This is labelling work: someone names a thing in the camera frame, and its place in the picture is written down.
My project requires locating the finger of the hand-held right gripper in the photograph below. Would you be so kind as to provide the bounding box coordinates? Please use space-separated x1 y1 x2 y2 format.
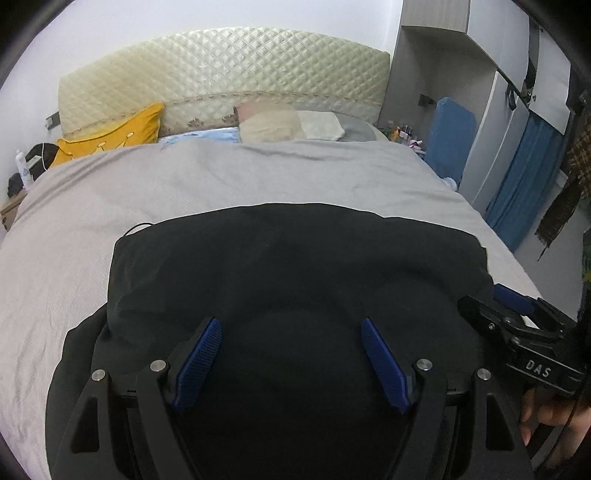
492 283 549 320
457 294 526 345

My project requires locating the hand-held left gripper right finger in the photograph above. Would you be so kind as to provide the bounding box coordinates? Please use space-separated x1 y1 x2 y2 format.
359 316 533 480

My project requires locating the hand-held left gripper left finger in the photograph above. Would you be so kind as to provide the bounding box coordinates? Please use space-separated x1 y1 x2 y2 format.
58 316 223 480

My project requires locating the black puffer jacket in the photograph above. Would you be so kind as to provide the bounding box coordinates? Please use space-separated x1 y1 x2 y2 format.
45 202 509 480

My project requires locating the person's right hand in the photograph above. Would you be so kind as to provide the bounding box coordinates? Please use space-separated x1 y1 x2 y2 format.
518 384 591 477

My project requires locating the blue curtain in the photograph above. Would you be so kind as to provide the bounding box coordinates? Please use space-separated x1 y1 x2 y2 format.
485 112 567 253

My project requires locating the brown plaid scarf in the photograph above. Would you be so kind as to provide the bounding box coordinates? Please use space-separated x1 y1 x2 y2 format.
537 131 591 263

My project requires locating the blue padded board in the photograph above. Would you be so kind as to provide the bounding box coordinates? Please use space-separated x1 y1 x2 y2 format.
424 95 478 182

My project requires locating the bed with grey sheet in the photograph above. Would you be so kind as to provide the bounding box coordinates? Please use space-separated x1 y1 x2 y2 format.
0 135 542 480

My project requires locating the group of small bottles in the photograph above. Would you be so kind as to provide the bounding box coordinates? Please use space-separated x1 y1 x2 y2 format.
385 120 428 154

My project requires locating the black hanging garment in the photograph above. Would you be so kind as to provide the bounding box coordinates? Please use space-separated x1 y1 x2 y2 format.
565 69 586 139

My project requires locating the light blue cloth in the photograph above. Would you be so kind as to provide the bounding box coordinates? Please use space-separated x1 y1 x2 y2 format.
158 126 244 145

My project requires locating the grey pillow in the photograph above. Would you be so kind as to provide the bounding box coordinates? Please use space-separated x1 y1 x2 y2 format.
332 111 389 142

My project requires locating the wooden nightstand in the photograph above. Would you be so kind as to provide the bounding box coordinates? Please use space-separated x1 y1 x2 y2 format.
0 189 29 232

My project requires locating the white grey wardrobe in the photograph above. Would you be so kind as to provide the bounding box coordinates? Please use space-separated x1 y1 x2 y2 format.
375 0 583 241

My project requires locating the yellow pillow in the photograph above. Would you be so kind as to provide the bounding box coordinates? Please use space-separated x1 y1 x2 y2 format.
47 102 166 168

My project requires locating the beige patchwork pillow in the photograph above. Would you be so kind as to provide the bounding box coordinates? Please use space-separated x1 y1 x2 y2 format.
233 102 345 144

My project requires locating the white bottle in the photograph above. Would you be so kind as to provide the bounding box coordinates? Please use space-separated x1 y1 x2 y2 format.
15 150 34 191

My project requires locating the black bag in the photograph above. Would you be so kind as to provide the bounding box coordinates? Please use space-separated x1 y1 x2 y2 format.
6 142 62 195

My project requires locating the cream quilted headboard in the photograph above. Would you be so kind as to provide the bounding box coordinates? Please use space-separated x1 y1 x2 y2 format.
58 27 391 140

